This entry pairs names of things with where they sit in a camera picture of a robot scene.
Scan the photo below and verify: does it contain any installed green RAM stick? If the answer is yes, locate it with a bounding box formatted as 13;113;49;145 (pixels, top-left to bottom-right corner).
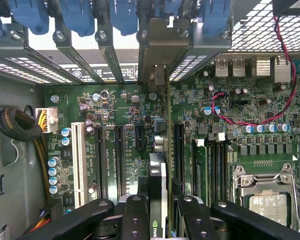
191;139;209;209

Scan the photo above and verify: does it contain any long black expansion slot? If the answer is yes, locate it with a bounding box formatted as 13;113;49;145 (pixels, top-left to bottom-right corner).
113;125;126;201
93;125;108;201
173;122;185;186

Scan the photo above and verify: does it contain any CPU with thermal paste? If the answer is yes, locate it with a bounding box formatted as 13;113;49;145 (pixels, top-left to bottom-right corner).
248;193;289;226

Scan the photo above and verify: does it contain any white expansion slot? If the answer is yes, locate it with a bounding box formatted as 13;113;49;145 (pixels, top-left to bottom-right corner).
70;121;86;209

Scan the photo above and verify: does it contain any short black expansion slot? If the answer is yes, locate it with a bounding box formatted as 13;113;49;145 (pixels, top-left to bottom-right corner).
134;125;145;151

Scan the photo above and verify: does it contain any metal CPU socket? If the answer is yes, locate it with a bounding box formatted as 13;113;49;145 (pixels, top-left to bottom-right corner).
231;163;300;233

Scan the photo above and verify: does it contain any green motherboard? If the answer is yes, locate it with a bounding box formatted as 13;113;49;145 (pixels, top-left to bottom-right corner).
43;58;300;240

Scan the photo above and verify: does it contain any white power connector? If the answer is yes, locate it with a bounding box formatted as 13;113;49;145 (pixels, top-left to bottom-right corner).
35;106;59;134

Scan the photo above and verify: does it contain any metal expansion slot cover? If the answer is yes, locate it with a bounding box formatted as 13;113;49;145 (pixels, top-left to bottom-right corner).
95;30;128;84
53;29;105;84

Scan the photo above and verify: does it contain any black case fan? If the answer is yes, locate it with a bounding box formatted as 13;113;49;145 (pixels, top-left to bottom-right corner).
271;0;300;18

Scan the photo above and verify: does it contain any red and yellow wire bundle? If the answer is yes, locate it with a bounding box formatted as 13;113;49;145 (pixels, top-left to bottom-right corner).
26;209;53;233

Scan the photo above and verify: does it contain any braided black power cable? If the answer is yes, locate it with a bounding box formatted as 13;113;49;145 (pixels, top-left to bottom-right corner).
0;106;51;201

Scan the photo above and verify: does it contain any red and black wire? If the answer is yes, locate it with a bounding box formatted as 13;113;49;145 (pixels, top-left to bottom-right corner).
210;15;298;126

